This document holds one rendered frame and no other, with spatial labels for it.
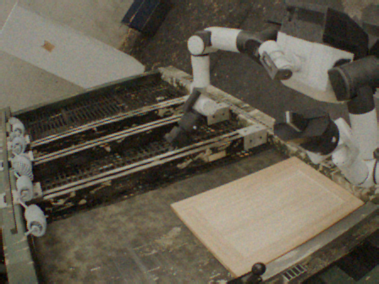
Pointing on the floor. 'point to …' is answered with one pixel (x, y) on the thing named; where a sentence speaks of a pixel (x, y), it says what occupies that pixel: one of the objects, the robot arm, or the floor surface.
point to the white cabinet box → (63, 49)
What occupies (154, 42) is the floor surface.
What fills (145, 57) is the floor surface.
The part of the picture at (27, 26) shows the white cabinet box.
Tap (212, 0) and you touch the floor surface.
